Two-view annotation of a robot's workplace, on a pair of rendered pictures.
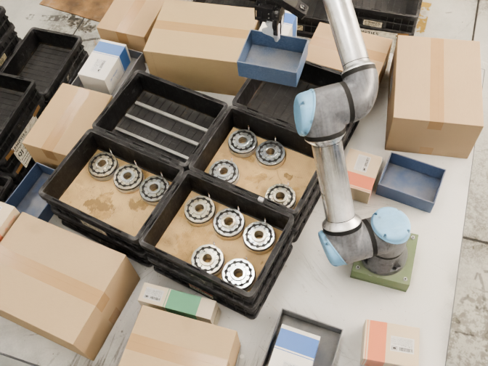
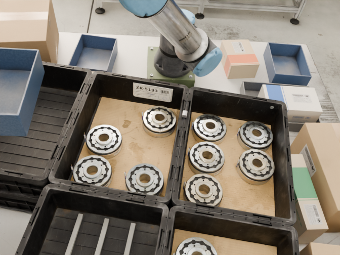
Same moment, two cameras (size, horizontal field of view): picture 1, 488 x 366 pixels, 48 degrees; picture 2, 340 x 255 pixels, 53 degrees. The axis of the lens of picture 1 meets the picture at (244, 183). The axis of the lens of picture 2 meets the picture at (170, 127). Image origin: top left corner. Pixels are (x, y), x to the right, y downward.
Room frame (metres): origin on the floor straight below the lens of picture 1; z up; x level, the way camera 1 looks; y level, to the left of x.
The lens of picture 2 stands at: (1.22, 0.47, 1.67)
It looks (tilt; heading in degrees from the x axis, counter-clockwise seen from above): 52 degrees down; 238
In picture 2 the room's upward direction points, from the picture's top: 8 degrees clockwise
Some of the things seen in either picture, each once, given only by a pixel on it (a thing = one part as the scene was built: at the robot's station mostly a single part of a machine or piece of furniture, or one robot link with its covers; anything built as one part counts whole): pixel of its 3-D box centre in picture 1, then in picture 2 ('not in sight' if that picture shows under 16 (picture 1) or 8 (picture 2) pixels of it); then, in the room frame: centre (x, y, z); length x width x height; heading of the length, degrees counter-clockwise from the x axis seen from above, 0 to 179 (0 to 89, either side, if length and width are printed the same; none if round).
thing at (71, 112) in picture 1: (75, 131); not in sight; (1.34, 0.62, 0.78); 0.30 x 0.22 x 0.16; 154
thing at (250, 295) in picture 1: (216, 230); (235, 148); (0.77, 0.10, 0.92); 0.40 x 0.30 x 0.02; 56
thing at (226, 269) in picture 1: (238, 274); (256, 134); (0.64, 0.05, 0.86); 0.10 x 0.10 x 0.01
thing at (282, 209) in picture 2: (218, 237); (230, 158); (0.77, 0.10, 0.87); 0.40 x 0.30 x 0.11; 56
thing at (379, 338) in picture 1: (389, 346); (238, 58); (0.40, -0.37, 0.74); 0.16 x 0.12 x 0.07; 73
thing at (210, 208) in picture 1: (199, 208); (203, 190); (0.89, 0.16, 0.86); 0.10 x 0.10 x 0.01
